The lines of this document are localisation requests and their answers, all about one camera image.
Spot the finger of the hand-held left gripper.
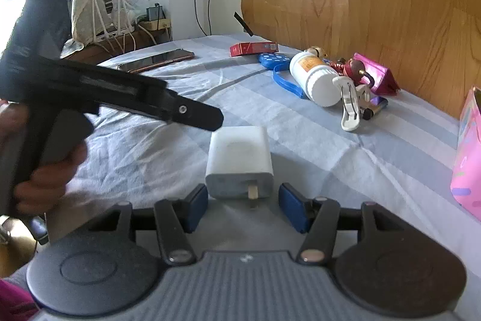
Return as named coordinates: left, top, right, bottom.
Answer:
left=165, top=88, right=225, bottom=131

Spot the pink tin box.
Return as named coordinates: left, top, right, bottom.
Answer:
left=450, top=86, right=481, bottom=222

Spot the white charger adapter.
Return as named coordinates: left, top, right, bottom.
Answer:
left=205, top=125, right=273, bottom=211

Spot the white plastic clip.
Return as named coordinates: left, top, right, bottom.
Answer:
left=332, top=76, right=371, bottom=131

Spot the blue metallic lighter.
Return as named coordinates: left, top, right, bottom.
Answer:
left=363, top=97, right=388, bottom=119

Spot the cloth-covered ironing board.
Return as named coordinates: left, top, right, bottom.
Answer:
left=60, top=0, right=113, bottom=58

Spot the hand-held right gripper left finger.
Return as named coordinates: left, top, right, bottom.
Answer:
left=88, top=184, right=209, bottom=266

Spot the black tape strip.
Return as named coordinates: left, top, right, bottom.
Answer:
left=233, top=12, right=253, bottom=36

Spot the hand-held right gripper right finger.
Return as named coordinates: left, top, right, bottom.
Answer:
left=278, top=183, right=403, bottom=266

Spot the dark wooden side table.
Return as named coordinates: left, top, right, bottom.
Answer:
left=60, top=28, right=173, bottom=66

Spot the red flat box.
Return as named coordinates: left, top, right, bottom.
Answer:
left=230, top=42, right=279, bottom=57

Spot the beige power strip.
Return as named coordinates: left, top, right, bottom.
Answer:
left=139, top=18, right=173, bottom=32

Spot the blue polka-dot bow headband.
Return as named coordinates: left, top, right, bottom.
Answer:
left=259, top=51, right=307, bottom=100

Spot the shiny pink wallet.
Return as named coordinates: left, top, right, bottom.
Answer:
left=353, top=53, right=401, bottom=96

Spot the smartphone with rose case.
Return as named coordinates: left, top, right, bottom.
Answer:
left=150, top=48, right=195, bottom=66

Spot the person's left hand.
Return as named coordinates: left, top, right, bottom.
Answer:
left=0, top=101, right=89, bottom=212

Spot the tangle of white cables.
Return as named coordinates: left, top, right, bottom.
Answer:
left=94, top=0, right=168, bottom=53

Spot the clear plastic bag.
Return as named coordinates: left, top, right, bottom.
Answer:
left=111, top=0, right=139, bottom=32

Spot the red figurine keychain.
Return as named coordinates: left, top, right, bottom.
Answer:
left=330, top=58, right=376, bottom=93

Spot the dark smartphone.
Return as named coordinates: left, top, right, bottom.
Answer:
left=117, top=58, right=158, bottom=74

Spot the person's magenta clothing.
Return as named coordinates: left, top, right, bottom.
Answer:
left=0, top=278, right=40, bottom=321

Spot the white plastic bottle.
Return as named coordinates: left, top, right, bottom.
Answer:
left=289, top=52, right=342, bottom=107

